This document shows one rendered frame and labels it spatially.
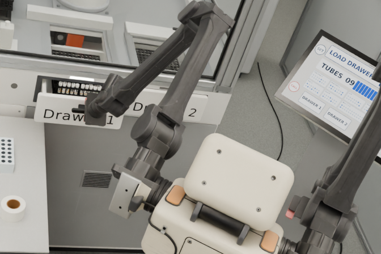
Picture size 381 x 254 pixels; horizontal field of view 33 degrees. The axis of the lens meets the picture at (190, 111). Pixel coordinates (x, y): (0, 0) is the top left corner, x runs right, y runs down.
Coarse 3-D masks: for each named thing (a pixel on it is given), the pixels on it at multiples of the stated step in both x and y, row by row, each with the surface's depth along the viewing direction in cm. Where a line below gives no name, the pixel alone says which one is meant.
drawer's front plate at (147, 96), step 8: (144, 88) 222; (144, 96) 223; (152, 96) 224; (160, 96) 224; (192, 96) 227; (200, 96) 229; (136, 104) 224; (144, 104) 225; (192, 104) 230; (200, 104) 230; (128, 112) 226; (136, 112) 227; (184, 112) 231; (192, 112) 232; (200, 112) 233; (192, 120) 234
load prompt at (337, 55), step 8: (336, 48) 235; (328, 56) 235; (336, 56) 235; (344, 56) 234; (344, 64) 233; (352, 64) 232; (360, 64) 232; (352, 72) 232; (360, 72) 231; (368, 72) 230; (368, 80) 229
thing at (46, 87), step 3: (42, 81) 215; (45, 81) 225; (48, 81) 225; (51, 81) 226; (42, 84) 213; (45, 84) 214; (48, 84) 224; (51, 84) 224; (42, 87) 212; (45, 87) 212; (48, 87) 222; (51, 87) 223; (42, 90) 211; (45, 90) 211; (48, 90) 221; (51, 90) 222; (51, 93) 220
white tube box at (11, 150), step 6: (0, 138) 201; (6, 138) 202; (12, 138) 202; (0, 144) 199; (6, 144) 200; (12, 144) 200; (0, 150) 197; (6, 150) 197; (12, 150) 198; (0, 156) 195; (6, 156) 195; (12, 156) 196; (0, 162) 193; (6, 162) 193; (12, 162) 194; (0, 168) 193; (6, 168) 194; (12, 168) 194
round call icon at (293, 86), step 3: (291, 81) 237; (294, 81) 236; (291, 84) 236; (294, 84) 236; (297, 84) 236; (300, 84) 235; (288, 87) 236; (291, 87) 236; (294, 87) 236; (297, 87) 236; (291, 90) 236; (294, 90) 236; (297, 90) 235; (294, 93) 235
